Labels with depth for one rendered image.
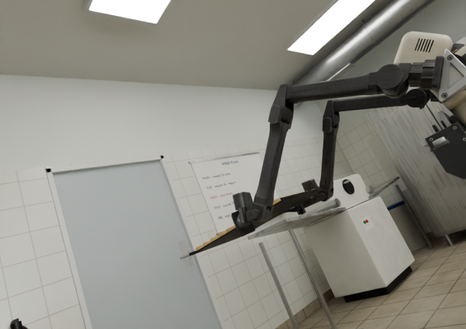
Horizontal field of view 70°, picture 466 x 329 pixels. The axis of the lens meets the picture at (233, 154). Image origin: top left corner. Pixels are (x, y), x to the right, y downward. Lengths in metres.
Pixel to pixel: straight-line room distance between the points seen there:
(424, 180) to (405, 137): 0.57
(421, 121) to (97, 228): 3.76
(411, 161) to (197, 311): 3.10
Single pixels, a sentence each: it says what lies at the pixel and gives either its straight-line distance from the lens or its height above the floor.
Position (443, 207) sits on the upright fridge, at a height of 0.44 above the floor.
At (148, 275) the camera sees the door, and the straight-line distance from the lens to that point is 3.08.
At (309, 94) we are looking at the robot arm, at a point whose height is 1.28.
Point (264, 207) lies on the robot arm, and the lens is 1.22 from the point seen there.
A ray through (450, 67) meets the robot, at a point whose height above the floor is 1.11.
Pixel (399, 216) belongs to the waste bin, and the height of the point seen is 0.49.
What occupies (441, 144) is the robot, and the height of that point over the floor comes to 0.94.
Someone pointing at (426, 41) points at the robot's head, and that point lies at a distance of 1.29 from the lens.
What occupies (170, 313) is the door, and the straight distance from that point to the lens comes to 3.13.
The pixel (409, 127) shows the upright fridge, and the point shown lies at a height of 1.46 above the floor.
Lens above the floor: 0.88
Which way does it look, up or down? 16 degrees up
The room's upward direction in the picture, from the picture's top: 23 degrees counter-clockwise
